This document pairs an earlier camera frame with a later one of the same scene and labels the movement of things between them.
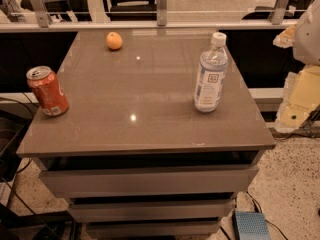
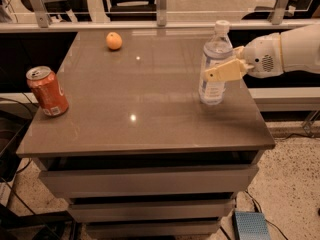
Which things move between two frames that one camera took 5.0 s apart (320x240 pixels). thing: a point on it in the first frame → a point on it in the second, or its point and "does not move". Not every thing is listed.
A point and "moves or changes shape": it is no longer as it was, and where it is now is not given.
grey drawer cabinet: [132, 154] does not move
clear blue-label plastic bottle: [211, 74] moves or changes shape
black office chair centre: [132, 2] does not move
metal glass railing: [192, 7] does not move
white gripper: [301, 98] → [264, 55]
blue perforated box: [251, 225] does not move
